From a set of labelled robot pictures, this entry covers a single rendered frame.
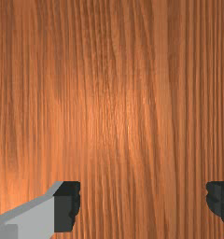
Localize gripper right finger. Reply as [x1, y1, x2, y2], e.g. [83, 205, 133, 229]
[205, 180, 224, 231]

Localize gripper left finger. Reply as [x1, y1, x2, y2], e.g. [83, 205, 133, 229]
[0, 180, 81, 239]

